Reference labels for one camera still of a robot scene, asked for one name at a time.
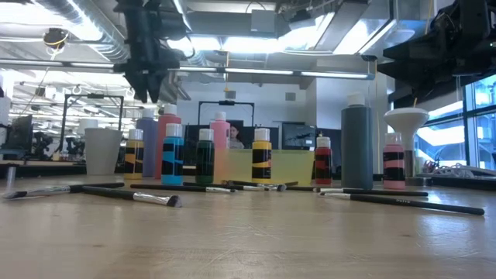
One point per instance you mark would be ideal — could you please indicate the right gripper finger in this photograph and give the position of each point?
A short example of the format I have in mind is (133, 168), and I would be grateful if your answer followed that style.
(418, 79)
(434, 50)

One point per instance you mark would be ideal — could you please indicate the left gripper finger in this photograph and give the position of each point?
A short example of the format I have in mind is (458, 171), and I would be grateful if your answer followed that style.
(156, 83)
(139, 83)

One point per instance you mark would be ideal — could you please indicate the tall lavender paint bottle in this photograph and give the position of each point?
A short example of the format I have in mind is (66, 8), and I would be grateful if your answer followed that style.
(149, 139)

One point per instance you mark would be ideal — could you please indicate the small ochre paint bottle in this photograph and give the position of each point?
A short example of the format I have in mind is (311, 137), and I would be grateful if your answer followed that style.
(134, 155)

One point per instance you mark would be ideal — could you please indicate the small pink paint bottle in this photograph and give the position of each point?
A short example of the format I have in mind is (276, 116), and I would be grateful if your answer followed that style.
(393, 149)

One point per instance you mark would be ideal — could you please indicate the tall pink paint bottle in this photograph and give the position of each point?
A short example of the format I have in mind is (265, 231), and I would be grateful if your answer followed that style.
(220, 131)

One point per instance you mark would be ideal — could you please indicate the tall grey paint bottle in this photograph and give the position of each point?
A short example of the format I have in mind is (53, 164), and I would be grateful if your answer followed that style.
(356, 147)

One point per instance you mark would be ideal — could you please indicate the small red paint bottle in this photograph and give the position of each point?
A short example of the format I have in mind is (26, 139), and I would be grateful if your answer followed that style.
(323, 162)

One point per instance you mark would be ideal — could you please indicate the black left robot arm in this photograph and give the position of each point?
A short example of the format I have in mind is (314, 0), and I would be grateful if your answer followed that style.
(141, 23)

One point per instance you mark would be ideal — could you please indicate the tall red paint bottle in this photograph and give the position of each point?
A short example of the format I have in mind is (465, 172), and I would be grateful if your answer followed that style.
(168, 118)

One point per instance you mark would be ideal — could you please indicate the small cyan paint bottle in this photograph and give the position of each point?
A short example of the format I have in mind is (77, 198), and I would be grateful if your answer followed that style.
(172, 147)

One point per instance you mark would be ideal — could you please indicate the small green paint bottle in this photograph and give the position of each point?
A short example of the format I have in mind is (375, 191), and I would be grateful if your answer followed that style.
(204, 159)

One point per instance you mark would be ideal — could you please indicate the small yellow paint bottle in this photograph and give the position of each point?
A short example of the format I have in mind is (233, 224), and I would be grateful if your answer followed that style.
(261, 149)

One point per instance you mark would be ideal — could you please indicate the white dome-top metal stand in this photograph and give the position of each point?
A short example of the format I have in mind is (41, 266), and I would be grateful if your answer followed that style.
(406, 120)

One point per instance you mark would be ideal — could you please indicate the white cup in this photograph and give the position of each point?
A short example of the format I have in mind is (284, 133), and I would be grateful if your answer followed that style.
(102, 151)

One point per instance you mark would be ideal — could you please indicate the person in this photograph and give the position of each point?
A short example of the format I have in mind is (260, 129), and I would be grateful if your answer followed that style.
(235, 139)

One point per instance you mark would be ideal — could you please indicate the long ceiling light bar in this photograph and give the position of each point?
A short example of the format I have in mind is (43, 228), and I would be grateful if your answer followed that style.
(255, 71)

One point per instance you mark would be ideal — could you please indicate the yellow translucent plastic bin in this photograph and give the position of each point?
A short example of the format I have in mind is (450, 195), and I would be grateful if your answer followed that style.
(240, 166)

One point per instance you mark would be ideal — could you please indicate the dark computer monitor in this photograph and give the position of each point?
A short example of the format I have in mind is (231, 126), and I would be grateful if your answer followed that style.
(21, 133)
(298, 135)

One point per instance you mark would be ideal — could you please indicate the ribbed silver ventilation duct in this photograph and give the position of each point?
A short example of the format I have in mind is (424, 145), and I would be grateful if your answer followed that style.
(104, 38)

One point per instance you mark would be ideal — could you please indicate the grey metal post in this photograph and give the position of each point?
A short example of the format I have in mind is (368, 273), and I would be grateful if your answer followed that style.
(11, 178)

